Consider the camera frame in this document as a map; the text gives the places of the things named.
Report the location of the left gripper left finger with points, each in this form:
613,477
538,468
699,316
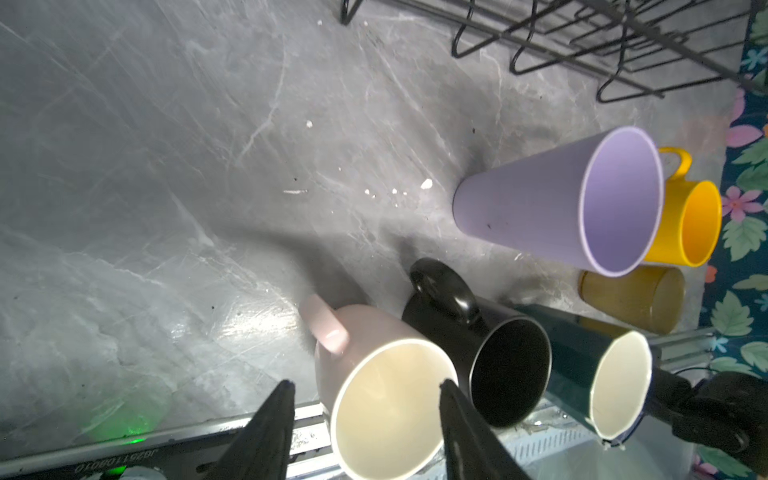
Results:
262,449

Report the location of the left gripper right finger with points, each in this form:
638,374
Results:
472,450

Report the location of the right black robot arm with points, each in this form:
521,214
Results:
727,411

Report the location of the black mug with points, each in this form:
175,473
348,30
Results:
503,357

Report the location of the dark green mug cream inside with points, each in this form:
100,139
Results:
600,377

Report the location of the amber glass cup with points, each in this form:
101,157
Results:
649,297

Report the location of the lilac plastic tumbler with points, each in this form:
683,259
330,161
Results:
595,204

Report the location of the yellow mug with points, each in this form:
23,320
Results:
691,219

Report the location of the white slotted cable duct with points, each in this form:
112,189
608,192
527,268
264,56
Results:
546,432

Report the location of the black wire dish rack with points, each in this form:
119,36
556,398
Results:
634,49

